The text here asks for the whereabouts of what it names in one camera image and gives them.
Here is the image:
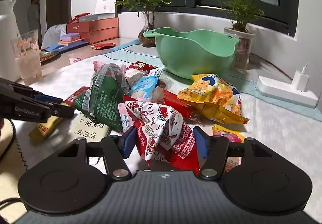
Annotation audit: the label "orange stacked gift boxes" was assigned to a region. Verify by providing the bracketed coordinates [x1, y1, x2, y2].
[66, 12, 119, 44]

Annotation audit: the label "green snack bag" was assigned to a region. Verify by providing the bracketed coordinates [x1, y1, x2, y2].
[73, 63, 127, 132]

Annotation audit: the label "red white patterned snack bag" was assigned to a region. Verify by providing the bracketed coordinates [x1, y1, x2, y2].
[124, 101, 200, 174]

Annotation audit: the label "yellow pink snack packet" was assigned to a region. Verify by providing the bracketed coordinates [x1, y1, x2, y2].
[212, 123, 246, 173]

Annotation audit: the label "white open box lid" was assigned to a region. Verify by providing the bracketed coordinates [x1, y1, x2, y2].
[94, 0, 117, 14]

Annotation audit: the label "green plastic bowl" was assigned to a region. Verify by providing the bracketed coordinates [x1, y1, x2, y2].
[143, 27, 239, 79]

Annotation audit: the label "yellow chips bag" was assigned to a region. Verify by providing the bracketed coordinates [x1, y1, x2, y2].
[177, 73, 249, 124]

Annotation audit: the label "yellow snack bar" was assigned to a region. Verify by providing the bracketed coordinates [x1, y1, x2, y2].
[28, 87, 89, 141]

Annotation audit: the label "white appliance jug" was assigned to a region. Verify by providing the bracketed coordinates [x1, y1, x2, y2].
[0, 0, 21, 81]

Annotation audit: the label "pink card on table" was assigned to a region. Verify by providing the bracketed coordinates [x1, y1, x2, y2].
[69, 58, 81, 64]

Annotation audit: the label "red packet on table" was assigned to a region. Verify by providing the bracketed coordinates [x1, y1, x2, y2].
[91, 42, 116, 51]

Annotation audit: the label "purple small box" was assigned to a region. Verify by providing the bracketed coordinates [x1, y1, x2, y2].
[61, 33, 80, 42]

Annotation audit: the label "small plant in white pot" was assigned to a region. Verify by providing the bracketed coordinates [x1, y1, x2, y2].
[217, 0, 264, 70]

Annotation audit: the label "white power strip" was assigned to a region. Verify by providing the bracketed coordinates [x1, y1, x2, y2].
[257, 76, 318, 108]

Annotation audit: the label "printed plastic cup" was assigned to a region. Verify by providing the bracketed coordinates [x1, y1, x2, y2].
[11, 29, 43, 86]

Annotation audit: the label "blue white snack packet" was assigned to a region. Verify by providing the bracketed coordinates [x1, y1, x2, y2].
[129, 75, 159, 101]

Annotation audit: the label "white charger with cable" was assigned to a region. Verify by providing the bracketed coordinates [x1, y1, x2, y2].
[291, 63, 310, 92]

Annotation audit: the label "person's left hand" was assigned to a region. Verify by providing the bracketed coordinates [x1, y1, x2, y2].
[0, 118, 4, 130]

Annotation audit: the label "long red snack bar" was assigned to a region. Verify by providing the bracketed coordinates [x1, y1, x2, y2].
[123, 87, 198, 120]

